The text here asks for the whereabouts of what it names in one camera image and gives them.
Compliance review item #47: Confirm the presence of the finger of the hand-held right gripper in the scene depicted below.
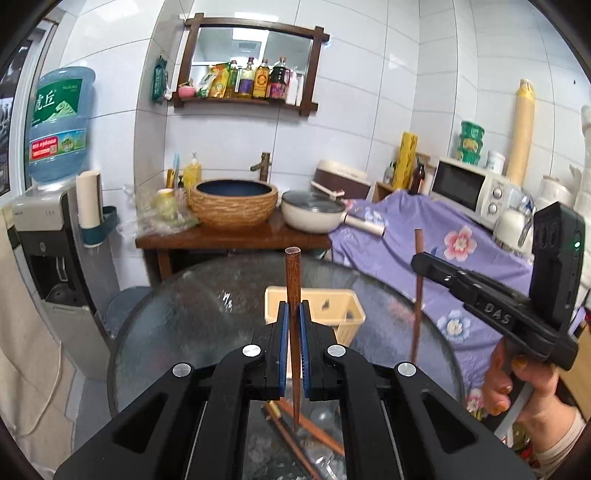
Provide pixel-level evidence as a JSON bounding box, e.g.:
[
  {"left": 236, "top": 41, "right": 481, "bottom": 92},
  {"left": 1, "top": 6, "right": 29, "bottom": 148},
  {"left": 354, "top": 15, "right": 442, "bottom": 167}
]
[{"left": 410, "top": 251, "right": 467, "bottom": 298}]

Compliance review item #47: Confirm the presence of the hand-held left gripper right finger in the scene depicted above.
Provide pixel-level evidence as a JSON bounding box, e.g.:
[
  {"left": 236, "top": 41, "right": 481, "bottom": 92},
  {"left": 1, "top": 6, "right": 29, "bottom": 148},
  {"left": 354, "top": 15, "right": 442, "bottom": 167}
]
[{"left": 299, "top": 300, "right": 536, "bottom": 480}]

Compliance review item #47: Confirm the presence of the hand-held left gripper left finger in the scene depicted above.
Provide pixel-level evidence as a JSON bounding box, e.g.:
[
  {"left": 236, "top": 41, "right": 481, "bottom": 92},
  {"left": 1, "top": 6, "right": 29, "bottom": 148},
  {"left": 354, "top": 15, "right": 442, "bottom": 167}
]
[{"left": 54, "top": 300, "right": 291, "bottom": 480}]

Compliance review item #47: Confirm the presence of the cream plastic utensil holder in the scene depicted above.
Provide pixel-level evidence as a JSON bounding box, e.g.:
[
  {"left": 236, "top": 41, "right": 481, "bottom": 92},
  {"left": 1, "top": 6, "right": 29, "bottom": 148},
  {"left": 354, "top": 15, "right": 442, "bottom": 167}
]
[{"left": 264, "top": 286, "right": 366, "bottom": 347}]

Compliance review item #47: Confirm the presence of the brown wooden chopstick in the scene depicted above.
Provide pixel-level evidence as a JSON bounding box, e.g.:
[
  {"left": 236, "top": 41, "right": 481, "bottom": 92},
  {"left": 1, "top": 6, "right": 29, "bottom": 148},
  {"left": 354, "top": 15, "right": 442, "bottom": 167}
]
[
  {"left": 263, "top": 404, "right": 321, "bottom": 480},
  {"left": 277, "top": 401, "right": 345, "bottom": 457},
  {"left": 410, "top": 228, "right": 426, "bottom": 365},
  {"left": 284, "top": 247, "right": 303, "bottom": 433}
]

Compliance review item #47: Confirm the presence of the metal spoon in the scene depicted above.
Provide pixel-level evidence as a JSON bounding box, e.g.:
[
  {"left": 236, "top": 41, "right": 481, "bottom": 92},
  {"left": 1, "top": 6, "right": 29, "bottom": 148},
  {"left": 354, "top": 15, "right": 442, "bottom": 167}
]
[{"left": 310, "top": 406, "right": 339, "bottom": 428}]

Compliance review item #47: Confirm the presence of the person's right forearm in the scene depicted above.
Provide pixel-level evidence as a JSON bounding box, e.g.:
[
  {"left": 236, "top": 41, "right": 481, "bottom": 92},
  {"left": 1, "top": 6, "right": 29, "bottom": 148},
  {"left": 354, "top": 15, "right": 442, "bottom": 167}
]
[{"left": 531, "top": 406, "right": 591, "bottom": 469}]

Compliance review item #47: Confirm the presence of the person's right hand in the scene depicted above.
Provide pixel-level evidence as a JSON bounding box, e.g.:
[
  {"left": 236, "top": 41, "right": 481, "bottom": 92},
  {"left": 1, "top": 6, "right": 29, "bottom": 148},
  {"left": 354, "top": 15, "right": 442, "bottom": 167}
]
[{"left": 482, "top": 342, "right": 579, "bottom": 432}]

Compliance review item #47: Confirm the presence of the purple floral cloth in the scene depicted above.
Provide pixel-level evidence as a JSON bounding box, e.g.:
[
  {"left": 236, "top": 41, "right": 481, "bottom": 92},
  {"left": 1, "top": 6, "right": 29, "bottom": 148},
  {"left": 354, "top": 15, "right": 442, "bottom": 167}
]
[{"left": 329, "top": 189, "right": 591, "bottom": 409}]

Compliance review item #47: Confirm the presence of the white microwave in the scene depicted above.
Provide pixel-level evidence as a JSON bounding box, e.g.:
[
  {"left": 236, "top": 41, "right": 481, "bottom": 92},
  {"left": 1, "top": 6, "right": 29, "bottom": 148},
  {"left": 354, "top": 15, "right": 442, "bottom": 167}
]
[{"left": 429, "top": 157, "right": 522, "bottom": 229}]

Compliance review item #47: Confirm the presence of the brown glass bottle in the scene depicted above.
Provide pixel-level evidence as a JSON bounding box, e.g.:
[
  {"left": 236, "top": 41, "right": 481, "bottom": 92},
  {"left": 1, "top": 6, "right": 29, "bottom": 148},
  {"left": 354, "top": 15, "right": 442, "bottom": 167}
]
[{"left": 409, "top": 159, "right": 426, "bottom": 195}]

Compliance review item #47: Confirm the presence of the yellow wrap roll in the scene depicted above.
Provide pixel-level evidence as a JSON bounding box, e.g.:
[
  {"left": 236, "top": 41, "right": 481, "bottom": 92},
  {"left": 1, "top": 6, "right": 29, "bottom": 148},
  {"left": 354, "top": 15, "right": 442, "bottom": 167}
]
[{"left": 398, "top": 132, "right": 419, "bottom": 190}]

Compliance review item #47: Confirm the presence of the wooden counter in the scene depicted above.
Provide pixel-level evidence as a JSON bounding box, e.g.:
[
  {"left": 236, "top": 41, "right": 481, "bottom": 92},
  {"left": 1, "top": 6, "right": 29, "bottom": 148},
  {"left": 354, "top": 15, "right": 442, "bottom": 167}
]
[{"left": 135, "top": 212, "right": 333, "bottom": 282}]

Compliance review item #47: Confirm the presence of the tall beige cup sleeve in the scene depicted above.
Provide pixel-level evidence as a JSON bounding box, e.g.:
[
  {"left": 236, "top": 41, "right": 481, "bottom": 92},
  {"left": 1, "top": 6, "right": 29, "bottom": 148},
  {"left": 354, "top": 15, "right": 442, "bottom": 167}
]
[{"left": 505, "top": 78, "right": 536, "bottom": 188}]

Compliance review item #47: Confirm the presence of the brown and white rice cooker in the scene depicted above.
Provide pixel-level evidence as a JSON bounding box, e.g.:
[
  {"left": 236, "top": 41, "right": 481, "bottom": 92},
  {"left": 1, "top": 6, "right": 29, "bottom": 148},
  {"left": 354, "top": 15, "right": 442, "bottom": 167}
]
[{"left": 315, "top": 160, "right": 372, "bottom": 201}]

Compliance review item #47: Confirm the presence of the white rice paddle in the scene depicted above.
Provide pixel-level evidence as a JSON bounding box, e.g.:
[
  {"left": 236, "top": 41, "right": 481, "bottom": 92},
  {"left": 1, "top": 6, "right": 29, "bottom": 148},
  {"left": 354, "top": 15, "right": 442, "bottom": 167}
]
[{"left": 310, "top": 181, "right": 345, "bottom": 200}]

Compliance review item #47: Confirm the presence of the white pan with glass lid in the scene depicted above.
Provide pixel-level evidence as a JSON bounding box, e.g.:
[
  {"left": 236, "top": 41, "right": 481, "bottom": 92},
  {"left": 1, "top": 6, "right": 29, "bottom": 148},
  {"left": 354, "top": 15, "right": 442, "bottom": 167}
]
[{"left": 281, "top": 189, "right": 387, "bottom": 238}]

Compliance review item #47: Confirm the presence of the woven wash basin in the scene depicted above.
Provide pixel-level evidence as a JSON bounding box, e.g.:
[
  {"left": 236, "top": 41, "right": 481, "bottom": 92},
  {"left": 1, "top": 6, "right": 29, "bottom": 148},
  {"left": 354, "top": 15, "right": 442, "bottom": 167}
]
[{"left": 189, "top": 179, "right": 279, "bottom": 230}]

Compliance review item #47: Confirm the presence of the grey trash bin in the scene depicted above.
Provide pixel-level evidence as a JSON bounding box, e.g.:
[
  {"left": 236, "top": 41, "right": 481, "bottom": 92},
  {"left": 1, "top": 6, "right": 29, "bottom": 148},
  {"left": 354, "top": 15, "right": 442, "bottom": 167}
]
[{"left": 104, "top": 286, "right": 153, "bottom": 337}]

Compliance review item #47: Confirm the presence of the clear plastic bag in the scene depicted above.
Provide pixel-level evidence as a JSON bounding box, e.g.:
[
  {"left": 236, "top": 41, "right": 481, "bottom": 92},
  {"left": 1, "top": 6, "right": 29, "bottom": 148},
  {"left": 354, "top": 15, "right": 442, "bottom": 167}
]
[{"left": 122, "top": 185, "right": 201, "bottom": 234}]

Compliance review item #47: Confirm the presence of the brass faucet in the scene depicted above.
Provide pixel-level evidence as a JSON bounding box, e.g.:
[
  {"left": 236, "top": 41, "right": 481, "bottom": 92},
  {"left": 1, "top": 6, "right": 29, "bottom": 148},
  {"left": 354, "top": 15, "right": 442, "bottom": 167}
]
[{"left": 250, "top": 152, "right": 271, "bottom": 182}]

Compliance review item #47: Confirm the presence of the yellow dish soap bottle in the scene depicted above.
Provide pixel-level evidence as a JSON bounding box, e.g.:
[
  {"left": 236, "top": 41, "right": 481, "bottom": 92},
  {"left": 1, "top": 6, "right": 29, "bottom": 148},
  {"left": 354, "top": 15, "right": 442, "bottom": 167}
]
[{"left": 184, "top": 152, "right": 202, "bottom": 190}]

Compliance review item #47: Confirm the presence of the teal cup holder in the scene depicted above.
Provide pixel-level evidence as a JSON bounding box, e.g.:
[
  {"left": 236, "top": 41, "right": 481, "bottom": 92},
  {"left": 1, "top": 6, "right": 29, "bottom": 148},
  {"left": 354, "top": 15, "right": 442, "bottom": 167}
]
[{"left": 78, "top": 205, "right": 118, "bottom": 247}]

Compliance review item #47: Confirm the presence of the white squeeze bottle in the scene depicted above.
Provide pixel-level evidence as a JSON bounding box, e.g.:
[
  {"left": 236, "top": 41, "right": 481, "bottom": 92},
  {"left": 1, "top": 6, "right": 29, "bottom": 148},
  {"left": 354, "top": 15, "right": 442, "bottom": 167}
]
[{"left": 286, "top": 71, "right": 304, "bottom": 105}]

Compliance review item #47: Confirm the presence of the dark soy sauce bottle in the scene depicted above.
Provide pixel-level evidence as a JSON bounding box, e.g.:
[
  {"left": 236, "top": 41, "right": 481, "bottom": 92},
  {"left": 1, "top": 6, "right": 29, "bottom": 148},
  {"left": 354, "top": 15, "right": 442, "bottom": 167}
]
[{"left": 269, "top": 57, "right": 289, "bottom": 100}]

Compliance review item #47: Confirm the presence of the beige paper cup sleeve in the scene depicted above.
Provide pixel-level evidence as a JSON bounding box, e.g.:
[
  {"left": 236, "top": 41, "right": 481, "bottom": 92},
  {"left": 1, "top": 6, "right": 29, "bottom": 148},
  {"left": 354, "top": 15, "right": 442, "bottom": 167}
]
[{"left": 76, "top": 170, "right": 103, "bottom": 229}]

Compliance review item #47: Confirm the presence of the grey water dispenser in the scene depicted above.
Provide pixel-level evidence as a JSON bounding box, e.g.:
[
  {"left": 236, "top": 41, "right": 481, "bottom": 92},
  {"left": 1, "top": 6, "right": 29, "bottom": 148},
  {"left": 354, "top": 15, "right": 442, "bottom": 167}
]
[{"left": 11, "top": 178, "right": 116, "bottom": 379}]

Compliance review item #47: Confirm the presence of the yellow label bottle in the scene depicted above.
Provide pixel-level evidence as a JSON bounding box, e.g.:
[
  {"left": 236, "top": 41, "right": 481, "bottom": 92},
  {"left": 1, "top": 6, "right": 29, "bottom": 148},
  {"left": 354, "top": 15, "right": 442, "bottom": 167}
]
[{"left": 253, "top": 58, "right": 271, "bottom": 99}]

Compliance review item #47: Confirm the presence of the purple label bottle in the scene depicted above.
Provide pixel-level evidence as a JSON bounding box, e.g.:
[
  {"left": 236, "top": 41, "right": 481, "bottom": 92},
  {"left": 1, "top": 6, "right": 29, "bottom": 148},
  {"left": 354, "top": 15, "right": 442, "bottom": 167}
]
[{"left": 238, "top": 56, "right": 256, "bottom": 99}]

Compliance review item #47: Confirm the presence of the yellow pouch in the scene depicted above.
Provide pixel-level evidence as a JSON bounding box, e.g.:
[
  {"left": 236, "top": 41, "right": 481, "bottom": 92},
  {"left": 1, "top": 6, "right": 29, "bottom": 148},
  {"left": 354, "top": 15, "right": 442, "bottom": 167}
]
[{"left": 198, "top": 64, "right": 230, "bottom": 99}]

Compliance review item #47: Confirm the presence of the wooden framed mirror shelf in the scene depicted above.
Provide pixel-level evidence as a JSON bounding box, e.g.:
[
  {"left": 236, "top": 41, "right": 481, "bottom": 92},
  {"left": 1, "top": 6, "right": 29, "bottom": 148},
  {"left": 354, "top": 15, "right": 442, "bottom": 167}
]
[{"left": 173, "top": 13, "right": 331, "bottom": 116}]

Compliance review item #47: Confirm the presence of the green packet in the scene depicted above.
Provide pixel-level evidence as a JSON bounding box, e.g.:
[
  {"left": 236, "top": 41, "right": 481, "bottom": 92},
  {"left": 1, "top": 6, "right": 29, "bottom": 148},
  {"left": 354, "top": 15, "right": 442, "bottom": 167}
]
[{"left": 151, "top": 55, "right": 168, "bottom": 104}]

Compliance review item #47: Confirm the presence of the blue water jug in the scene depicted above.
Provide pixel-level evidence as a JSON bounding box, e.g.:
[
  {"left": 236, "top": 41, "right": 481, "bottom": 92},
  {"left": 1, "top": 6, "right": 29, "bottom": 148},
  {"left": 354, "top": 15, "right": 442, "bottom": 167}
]
[{"left": 27, "top": 66, "right": 97, "bottom": 185}]

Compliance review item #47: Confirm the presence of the sliding window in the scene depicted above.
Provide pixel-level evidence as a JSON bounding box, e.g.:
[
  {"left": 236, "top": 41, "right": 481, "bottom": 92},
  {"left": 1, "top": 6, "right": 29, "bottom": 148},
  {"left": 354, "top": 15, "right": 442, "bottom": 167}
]
[{"left": 0, "top": 28, "right": 44, "bottom": 195}]

